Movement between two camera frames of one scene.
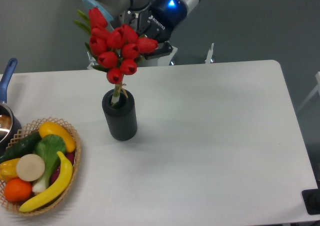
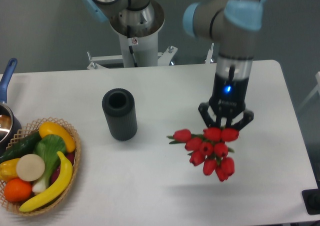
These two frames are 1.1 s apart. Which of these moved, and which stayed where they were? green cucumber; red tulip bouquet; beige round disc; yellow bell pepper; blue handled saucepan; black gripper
Moved: red tulip bouquet; black gripper
Stayed: beige round disc; blue handled saucepan; yellow bell pepper; green cucumber
